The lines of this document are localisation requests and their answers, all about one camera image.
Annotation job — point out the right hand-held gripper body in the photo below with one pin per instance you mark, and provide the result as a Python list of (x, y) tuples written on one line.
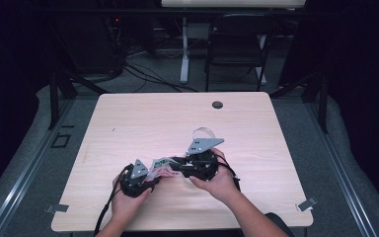
[(200, 166)]

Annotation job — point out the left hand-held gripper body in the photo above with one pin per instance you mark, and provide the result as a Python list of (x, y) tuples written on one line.
[(135, 186)]

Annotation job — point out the pink snack packet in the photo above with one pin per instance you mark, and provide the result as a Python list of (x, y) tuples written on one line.
[(161, 166)]

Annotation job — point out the glass jar with hinged lid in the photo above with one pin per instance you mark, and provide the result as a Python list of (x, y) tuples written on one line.
[(205, 131)]

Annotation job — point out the person's left hand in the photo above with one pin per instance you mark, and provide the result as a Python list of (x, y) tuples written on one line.
[(126, 205)]

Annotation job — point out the person's right hand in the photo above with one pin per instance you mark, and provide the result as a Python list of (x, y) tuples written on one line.
[(218, 184)]

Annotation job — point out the round table grommet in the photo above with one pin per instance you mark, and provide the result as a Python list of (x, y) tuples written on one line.
[(217, 105)]

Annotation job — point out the grey tape piece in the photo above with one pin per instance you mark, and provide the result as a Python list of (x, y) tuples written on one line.
[(306, 204), (57, 208)]

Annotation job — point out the black floor tape strip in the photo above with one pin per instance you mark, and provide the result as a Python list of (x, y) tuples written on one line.
[(67, 126)]

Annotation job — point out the person's dark clothing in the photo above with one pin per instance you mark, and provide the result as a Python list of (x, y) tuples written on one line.
[(281, 223)]

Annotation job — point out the black metal stand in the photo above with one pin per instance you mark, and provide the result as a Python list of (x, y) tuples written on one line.
[(54, 102), (323, 105)]

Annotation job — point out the black folding chair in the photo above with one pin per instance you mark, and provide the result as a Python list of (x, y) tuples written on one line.
[(240, 42)]

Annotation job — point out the dark computer tower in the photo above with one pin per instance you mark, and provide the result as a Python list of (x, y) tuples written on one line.
[(89, 46)]

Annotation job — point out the white desk top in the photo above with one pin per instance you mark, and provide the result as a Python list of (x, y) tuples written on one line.
[(230, 3)]

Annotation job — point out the aluminium floor rail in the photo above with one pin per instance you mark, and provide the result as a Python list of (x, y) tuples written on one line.
[(340, 177), (23, 184)]

